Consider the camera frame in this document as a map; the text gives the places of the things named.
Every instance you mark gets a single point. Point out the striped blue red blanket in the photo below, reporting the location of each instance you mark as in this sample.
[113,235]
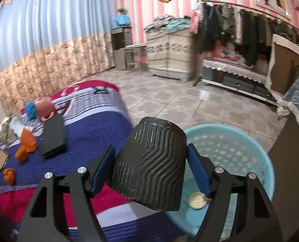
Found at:
[94,123]

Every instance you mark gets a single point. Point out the beige fabric wardrobe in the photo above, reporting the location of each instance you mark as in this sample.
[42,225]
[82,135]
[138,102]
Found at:
[168,53]

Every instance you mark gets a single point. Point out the white crumpled paper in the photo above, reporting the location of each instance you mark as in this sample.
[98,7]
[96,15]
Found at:
[16,126]

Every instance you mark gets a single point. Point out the olive gold printed box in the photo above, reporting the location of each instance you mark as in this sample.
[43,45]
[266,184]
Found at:
[6,133]

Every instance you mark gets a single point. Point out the pile of folded clothes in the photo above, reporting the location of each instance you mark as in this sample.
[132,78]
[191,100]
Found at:
[167,22]

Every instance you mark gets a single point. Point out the black ribbed paper cup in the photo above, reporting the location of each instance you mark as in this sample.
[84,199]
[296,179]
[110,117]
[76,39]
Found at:
[149,163]

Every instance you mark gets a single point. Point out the light blue plastic basket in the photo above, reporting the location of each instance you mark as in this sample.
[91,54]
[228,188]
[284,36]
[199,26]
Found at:
[230,146]

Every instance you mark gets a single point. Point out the rack of hanging clothes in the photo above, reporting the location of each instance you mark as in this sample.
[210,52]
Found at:
[250,30]

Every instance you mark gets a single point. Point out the blue scrunchie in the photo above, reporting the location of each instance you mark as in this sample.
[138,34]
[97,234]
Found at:
[31,109]

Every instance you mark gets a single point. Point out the wooden headboard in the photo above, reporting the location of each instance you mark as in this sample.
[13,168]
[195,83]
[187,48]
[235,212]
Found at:
[288,60]

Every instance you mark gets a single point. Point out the low dark cabinet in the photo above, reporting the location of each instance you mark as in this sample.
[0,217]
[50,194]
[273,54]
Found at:
[237,83]

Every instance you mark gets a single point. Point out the brown wooden furniture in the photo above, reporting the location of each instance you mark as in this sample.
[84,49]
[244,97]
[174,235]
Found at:
[290,171]

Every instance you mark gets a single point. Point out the blue and beige curtain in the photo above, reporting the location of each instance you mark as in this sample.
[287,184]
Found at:
[51,42]

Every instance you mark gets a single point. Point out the black narrow cabinet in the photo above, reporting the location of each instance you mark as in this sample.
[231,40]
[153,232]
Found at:
[120,40]

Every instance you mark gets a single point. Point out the blue bag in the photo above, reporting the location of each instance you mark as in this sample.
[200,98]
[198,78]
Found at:
[122,19]

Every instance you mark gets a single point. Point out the white lace cloth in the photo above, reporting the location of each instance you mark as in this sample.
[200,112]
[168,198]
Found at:
[230,68]

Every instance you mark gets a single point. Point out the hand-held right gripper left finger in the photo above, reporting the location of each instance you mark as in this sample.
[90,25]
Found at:
[102,174]

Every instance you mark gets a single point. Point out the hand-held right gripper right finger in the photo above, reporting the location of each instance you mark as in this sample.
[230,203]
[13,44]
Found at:
[198,174]

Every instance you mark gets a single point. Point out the grey stool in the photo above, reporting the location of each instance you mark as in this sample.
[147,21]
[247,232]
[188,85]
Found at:
[134,53]

